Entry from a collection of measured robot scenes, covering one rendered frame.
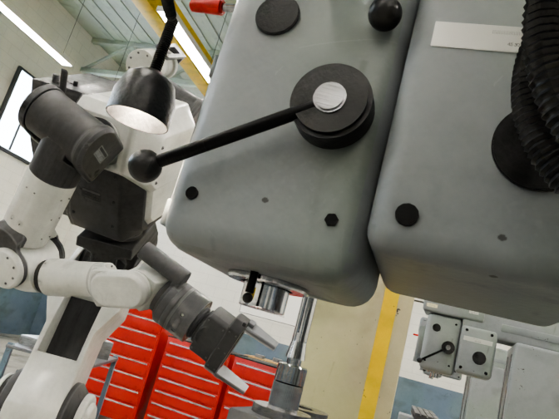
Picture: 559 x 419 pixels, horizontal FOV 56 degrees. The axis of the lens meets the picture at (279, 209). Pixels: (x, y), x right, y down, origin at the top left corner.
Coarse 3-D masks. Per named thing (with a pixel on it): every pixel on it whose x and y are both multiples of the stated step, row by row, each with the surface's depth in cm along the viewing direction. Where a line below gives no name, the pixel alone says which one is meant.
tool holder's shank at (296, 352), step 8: (304, 304) 82; (312, 304) 82; (304, 312) 82; (312, 312) 82; (296, 320) 83; (304, 320) 82; (296, 328) 82; (304, 328) 81; (296, 336) 81; (304, 336) 81; (296, 344) 81; (304, 344) 81; (288, 352) 81; (296, 352) 80; (304, 352) 81; (288, 360) 81; (296, 360) 80; (304, 360) 81
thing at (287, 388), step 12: (276, 372) 80; (288, 372) 79; (276, 384) 79; (288, 384) 78; (300, 384) 79; (276, 396) 78; (288, 396) 78; (300, 396) 79; (276, 408) 78; (288, 408) 78
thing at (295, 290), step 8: (232, 272) 51; (240, 272) 50; (248, 272) 50; (240, 280) 55; (264, 280) 49; (272, 280) 49; (280, 280) 50; (288, 288) 50; (296, 288) 50; (304, 288) 51; (296, 296) 56; (304, 296) 53
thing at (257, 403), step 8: (256, 400) 81; (232, 408) 76; (240, 408) 77; (248, 408) 79; (256, 408) 77; (264, 408) 76; (272, 408) 77; (304, 408) 90; (312, 408) 90; (232, 416) 76; (240, 416) 75; (248, 416) 75; (256, 416) 75; (264, 416) 76; (272, 416) 75; (280, 416) 75; (288, 416) 75; (296, 416) 76; (304, 416) 78; (312, 416) 84; (320, 416) 85
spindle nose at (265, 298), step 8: (256, 288) 51; (264, 288) 51; (272, 288) 51; (280, 288) 52; (240, 296) 53; (256, 296) 51; (264, 296) 51; (272, 296) 51; (280, 296) 52; (288, 296) 53; (248, 304) 51; (256, 304) 51; (264, 304) 51; (272, 304) 51; (280, 304) 52; (272, 312) 52; (280, 312) 52
